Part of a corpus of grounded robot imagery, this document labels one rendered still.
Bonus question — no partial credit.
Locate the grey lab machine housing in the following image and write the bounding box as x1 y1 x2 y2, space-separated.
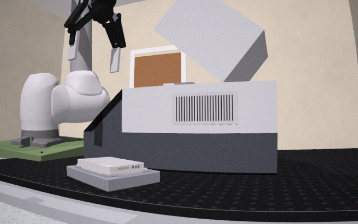
83 0 278 174

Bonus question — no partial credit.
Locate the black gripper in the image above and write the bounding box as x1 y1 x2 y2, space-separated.
64 0 126 73

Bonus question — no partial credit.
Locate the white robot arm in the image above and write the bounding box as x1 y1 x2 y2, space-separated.
11 19 110 148

